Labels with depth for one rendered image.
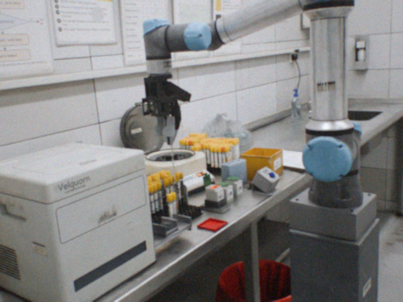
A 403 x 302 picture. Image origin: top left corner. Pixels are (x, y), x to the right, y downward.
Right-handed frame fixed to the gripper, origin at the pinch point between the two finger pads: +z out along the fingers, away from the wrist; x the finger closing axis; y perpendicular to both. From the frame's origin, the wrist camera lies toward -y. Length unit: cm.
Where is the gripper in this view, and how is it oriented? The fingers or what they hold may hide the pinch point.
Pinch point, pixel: (171, 140)
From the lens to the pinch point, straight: 134.5
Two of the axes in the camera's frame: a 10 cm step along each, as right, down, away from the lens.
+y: -6.0, 2.3, -7.7
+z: 0.7, 9.7, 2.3
